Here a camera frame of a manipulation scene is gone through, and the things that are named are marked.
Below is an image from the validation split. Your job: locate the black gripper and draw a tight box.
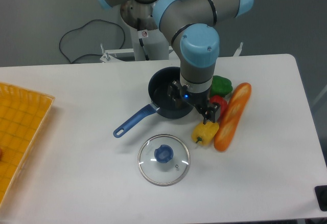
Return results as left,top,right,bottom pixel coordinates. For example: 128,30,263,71
167,80,221,124

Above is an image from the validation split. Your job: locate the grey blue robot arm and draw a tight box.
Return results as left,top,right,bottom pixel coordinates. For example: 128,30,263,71
98,0,254,122

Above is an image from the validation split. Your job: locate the long orange bread loaf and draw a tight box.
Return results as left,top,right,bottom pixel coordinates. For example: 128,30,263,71
214,82,252,152

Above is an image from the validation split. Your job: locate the red bell pepper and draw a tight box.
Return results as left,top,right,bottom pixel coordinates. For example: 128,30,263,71
209,95,228,121

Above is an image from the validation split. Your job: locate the green bell pepper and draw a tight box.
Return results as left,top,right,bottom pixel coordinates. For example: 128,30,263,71
210,75,233,98

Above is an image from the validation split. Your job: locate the yellow bell pepper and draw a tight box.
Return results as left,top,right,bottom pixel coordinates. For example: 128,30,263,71
191,121,219,146

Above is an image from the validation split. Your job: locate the dark blue saucepan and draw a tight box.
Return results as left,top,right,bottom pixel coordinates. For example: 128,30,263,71
113,66,193,138

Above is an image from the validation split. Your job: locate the glass lid blue knob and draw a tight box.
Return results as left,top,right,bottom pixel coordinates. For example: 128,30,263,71
137,134,191,186

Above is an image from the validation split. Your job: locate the black box table corner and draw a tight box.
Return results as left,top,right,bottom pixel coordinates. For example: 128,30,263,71
314,185,327,212

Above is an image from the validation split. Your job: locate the yellow woven basket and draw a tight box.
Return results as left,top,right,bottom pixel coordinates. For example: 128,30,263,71
1,82,55,202

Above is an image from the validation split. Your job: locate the black cable on floor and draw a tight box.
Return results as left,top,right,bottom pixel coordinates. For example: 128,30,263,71
59,19,126,64

